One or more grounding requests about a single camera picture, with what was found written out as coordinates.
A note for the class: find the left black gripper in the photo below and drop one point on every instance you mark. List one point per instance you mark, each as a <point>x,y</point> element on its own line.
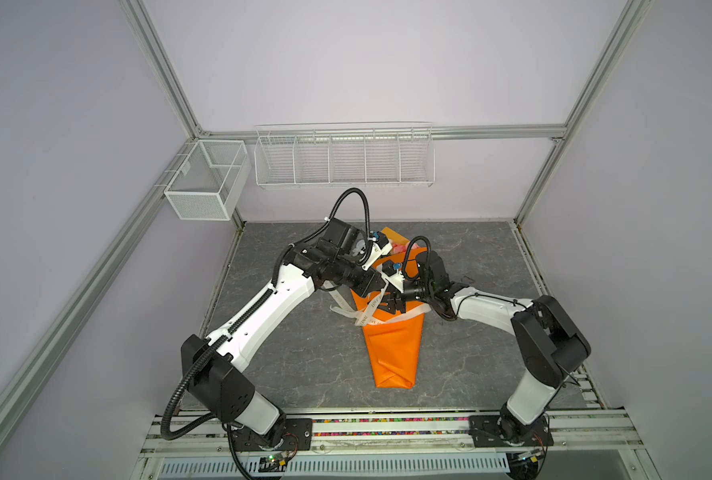
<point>369,283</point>

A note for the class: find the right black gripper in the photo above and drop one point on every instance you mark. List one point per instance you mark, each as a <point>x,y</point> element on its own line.
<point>392,301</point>

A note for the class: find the white printed ribbon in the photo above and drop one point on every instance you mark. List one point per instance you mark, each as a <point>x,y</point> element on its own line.
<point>368,314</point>

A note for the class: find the orange wrapping paper sheet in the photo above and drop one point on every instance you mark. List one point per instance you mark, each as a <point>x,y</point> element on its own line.
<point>393,348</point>

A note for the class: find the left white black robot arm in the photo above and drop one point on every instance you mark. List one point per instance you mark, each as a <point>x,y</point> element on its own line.
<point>213,385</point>

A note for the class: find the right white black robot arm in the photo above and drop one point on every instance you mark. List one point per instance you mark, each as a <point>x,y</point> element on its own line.
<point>550,343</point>

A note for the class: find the white mesh box basket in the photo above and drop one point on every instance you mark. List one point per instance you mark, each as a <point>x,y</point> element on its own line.
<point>208,183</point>

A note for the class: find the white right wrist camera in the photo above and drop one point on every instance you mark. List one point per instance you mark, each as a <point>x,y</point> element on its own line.
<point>393,274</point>

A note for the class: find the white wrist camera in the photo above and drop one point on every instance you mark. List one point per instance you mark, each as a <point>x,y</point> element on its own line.
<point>380,245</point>
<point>393,274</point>

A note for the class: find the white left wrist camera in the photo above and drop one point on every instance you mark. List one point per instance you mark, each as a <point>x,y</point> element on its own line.
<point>380,245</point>

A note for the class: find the white wire shelf basket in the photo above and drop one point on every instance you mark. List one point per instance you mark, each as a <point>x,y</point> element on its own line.
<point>344,154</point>

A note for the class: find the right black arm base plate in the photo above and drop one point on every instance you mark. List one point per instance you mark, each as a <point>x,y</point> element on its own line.
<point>488,433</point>

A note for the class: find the white slotted cable duct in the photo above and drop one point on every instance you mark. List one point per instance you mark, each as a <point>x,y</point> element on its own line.
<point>348,466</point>

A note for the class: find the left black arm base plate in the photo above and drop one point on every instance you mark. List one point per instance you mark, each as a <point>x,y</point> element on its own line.
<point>296,433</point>

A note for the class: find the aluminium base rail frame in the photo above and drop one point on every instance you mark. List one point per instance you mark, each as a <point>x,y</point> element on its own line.
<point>588,444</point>

